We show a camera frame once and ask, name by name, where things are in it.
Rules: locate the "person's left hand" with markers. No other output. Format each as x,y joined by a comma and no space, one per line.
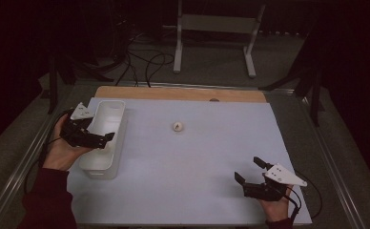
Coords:
60,156

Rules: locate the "white plastic bin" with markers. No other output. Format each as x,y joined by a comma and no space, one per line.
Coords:
103,159

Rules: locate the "person's right hand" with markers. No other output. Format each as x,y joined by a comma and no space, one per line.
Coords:
278,210

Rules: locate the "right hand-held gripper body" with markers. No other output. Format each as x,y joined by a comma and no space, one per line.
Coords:
264,192

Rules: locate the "white ball with dark mark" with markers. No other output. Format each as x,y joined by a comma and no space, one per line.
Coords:
178,126

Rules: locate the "white metal stand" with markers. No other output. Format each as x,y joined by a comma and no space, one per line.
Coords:
218,24

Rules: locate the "black stand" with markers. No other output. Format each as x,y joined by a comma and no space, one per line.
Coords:
52,95
315,105

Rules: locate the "pale blue table mat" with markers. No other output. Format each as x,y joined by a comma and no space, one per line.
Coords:
205,159

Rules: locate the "metal floor rail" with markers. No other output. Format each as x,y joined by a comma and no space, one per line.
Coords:
334,168
14,178

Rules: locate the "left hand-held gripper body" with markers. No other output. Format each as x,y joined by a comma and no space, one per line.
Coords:
81,138

